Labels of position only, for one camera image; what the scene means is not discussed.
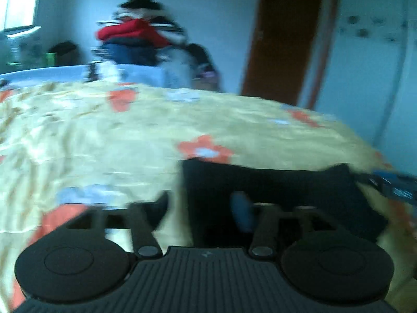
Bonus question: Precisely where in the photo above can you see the white wardrobe with flower stickers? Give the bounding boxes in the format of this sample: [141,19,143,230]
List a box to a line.
[313,0,417,177]

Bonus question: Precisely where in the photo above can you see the window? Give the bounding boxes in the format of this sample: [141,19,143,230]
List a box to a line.
[0,0,44,32]

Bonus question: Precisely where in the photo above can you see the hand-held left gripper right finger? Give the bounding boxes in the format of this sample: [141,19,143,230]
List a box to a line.
[230,192,338,259]

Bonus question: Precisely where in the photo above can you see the black and white cloth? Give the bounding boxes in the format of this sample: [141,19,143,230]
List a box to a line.
[83,63,99,83]

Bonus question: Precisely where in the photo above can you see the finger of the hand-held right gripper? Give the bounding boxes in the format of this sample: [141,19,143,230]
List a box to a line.
[357,169,417,203]

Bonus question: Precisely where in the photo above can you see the yellow floral bed sheet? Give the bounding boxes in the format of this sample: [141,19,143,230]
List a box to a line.
[0,81,417,313]

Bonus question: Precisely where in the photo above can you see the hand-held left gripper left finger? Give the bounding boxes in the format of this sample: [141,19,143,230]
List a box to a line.
[67,192,170,259]

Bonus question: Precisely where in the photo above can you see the brown wooden door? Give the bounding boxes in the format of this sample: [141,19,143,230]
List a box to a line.
[240,0,341,111]

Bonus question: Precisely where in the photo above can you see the black bag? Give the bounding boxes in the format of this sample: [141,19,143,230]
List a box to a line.
[49,40,81,68]

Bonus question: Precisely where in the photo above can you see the pile of clothes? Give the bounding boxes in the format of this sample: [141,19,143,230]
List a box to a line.
[92,0,223,89]

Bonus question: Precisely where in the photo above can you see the light blue quilt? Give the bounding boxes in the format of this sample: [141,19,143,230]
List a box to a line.
[0,64,165,87]

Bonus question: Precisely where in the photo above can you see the black pants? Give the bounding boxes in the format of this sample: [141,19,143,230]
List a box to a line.
[181,157,390,252]

